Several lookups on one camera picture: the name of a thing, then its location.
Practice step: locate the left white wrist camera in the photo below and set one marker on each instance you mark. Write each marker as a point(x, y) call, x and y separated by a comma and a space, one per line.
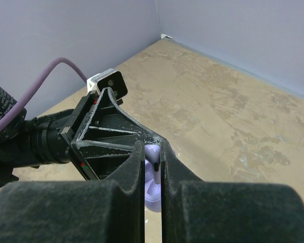
point(110, 78)

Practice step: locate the purple earbud charging case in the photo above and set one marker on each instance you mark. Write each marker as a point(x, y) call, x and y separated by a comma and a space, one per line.
point(152, 196)

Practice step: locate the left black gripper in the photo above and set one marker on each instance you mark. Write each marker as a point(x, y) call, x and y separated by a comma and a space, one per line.
point(103, 132)

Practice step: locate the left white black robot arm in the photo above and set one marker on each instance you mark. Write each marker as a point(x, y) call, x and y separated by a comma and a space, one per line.
point(14, 149)

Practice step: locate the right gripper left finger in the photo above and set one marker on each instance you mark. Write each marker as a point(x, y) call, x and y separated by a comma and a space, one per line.
point(110, 210)

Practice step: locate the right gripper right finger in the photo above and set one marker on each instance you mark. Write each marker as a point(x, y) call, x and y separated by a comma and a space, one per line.
point(194, 210)

